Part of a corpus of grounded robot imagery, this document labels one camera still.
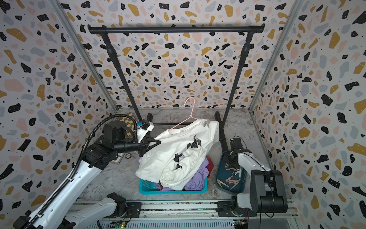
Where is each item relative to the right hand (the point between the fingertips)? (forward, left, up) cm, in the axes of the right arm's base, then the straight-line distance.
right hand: (228, 159), depth 92 cm
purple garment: (-17, +20, +9) cm, 28 cm away
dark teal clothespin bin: (-13, +2, 0) cm, 13 cm away
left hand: (-7, +37, +32) cm, 49 cm away
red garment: (-8, +13, +7) cm, 17 cm away
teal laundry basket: (-19, +48, +4) cm, 52 cm away
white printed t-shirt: (-7, +30, +14) cm, 34 cm away
